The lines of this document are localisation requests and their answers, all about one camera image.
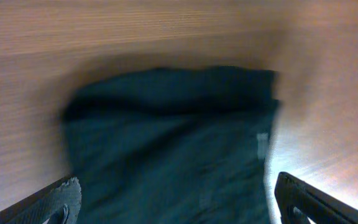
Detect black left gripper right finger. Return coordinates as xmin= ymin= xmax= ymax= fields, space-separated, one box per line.
xmin=274 ymin=172 xmax=358 ymax=224

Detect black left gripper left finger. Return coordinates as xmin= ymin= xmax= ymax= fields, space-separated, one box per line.
xmin=0 ymin=176 xmax=81 ymax=224

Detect black shorts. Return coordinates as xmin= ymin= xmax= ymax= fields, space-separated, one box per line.
xmin=62 ymin=66 xmax=278 ymax=224

